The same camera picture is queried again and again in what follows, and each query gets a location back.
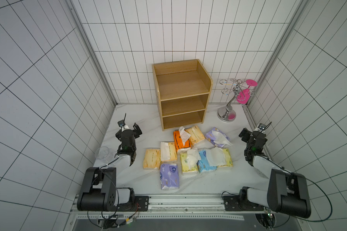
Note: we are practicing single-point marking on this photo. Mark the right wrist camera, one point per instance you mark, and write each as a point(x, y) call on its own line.
point(261, 127)

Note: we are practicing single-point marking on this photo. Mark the yellow tissue pack shelf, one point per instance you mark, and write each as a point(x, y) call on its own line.
point(219, 157)

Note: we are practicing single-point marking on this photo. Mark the chrome glass holder stand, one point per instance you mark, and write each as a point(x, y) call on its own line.
point(226, 113)

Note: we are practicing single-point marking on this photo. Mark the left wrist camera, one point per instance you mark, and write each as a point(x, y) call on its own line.
point(123, 125)

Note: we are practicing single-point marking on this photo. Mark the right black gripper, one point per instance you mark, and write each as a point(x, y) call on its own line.
point(254, 134)

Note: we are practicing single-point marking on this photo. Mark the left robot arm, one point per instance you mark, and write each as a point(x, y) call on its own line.
point(99, 191)

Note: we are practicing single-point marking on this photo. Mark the blue tissue pack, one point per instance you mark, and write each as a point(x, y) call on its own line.
point(203, 164)

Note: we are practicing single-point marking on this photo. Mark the beige tissue pack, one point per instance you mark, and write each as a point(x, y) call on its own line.
point(196, 136)
point(168, 152)

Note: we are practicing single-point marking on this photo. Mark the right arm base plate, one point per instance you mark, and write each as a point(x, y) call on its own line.
point(234, 203)

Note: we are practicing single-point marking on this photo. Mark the orange tissue pack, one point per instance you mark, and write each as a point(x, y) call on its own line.
point(181, 140)

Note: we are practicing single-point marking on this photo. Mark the pink wine glass lower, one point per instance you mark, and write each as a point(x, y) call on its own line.
point(243, 96)

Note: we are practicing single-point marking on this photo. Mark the white purple tissue pack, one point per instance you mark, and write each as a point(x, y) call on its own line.
point(218, 138)

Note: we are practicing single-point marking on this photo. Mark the clear plastic cup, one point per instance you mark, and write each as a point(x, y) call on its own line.
point(102, 153)

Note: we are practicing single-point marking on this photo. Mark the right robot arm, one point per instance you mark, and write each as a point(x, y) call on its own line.
point(287, 192)

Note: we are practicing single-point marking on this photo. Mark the orange-yellow tissue pack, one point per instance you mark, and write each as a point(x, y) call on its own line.
point(152, 159)

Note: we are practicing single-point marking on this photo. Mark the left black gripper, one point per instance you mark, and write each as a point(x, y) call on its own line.
point(137, 131)

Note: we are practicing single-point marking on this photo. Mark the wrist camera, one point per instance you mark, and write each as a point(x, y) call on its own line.
point(261, 127)
point(123, 125)

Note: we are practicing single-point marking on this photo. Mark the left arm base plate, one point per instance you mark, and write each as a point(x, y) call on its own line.
point(139, 203)

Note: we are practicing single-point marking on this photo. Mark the wooden three-tier shelf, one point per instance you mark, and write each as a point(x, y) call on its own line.
point(183, 90)

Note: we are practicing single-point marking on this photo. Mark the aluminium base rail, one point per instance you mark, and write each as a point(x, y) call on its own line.
point(178, 206)

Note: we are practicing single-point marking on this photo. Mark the yellow-green tissue pack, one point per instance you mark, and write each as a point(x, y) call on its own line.
point(189, 161)

